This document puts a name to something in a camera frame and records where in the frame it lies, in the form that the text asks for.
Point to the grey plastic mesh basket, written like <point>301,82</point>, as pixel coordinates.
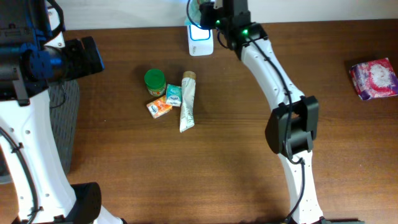
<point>64,103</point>

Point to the green lid jar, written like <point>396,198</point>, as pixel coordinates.
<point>155,82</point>

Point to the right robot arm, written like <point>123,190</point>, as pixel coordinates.
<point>292,126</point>

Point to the orange small packet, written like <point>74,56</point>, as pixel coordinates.
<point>158,107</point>

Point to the mint green wipes packet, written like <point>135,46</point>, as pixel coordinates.
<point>193,13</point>

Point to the white tube brown cap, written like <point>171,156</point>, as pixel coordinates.
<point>188,97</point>

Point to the teal small tissue pack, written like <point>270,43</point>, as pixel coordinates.
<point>174,95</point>

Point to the red purple snack package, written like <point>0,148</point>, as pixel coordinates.
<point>374,79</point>

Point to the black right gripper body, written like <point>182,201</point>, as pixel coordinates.
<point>206,14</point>

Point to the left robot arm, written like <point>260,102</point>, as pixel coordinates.
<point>31,62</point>

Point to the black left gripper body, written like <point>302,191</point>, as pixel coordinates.
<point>64,66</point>

